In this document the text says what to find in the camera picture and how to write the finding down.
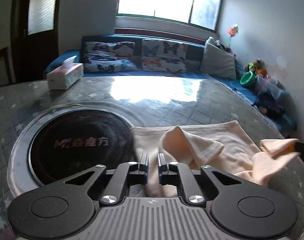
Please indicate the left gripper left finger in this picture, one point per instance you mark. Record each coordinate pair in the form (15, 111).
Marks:
(122, 178)

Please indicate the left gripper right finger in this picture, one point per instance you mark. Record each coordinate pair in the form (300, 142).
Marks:
(180, 175)

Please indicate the cream beige garment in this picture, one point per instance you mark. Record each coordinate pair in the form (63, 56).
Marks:
(224, 146)

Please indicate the dark blue clothes pile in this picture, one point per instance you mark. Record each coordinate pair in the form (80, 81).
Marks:
(270, 99)

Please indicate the round black induction cooktop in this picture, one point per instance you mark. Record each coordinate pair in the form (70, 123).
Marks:
(66, 139)

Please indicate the green plastic bucket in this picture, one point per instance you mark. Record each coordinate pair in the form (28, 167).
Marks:
(248, 80)

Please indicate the stuffed toy pile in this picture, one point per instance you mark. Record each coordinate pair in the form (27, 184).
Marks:
(257, 67)

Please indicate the right butterfly pillow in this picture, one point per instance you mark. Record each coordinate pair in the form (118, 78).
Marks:
(163, 56)

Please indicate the butterfly pillow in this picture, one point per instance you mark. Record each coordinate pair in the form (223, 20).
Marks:
(101, 57)
(163, 56)

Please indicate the white tissue box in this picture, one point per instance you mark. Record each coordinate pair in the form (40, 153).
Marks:
(65, 75)

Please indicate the blue sofa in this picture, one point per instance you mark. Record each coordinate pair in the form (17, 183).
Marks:
(193, 60)

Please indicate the grey plain pillow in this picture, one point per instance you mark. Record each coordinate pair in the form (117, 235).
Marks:
(217, 62)

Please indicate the left butterfly pillow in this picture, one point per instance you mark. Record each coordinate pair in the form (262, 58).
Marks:
(101, 57)

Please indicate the colourful pinwheel toy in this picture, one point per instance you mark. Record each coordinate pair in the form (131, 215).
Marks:
(233, 31)

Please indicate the dark wooden door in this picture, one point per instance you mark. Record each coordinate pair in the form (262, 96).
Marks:
(33, 35)

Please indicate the window with green frame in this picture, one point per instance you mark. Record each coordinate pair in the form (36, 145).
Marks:
(200, 13)

